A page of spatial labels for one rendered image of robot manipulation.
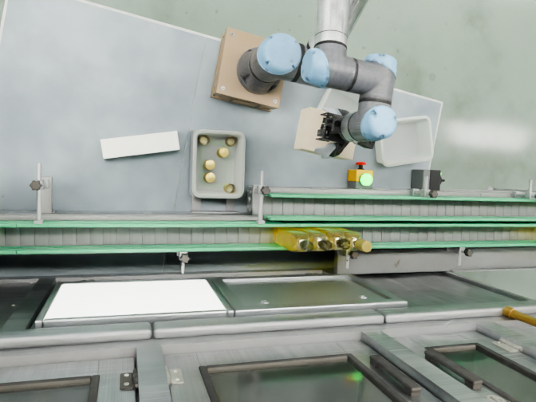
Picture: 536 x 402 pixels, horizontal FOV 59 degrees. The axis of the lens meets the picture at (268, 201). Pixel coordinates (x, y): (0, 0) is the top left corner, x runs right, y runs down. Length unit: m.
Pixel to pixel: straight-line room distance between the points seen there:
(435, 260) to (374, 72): 0.98
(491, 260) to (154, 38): 1.50
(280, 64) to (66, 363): 0.94
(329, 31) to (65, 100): 0.91
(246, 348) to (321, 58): 0.64
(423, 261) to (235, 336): 0.99
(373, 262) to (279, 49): 0.83
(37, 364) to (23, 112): 0.88
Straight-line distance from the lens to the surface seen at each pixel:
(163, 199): 1.65
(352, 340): 1.15
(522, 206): 2.14
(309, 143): 1.36
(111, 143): 1.58
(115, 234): 1.53
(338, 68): 1.07
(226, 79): 1.60
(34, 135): 1.67
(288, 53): 1.43
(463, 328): 1.31
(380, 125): 1.08
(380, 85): 1.12
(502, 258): 2.11
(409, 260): 1.85
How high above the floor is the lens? 2.39
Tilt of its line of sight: 73 degrees down
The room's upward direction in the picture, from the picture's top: 105 degrees clockwise
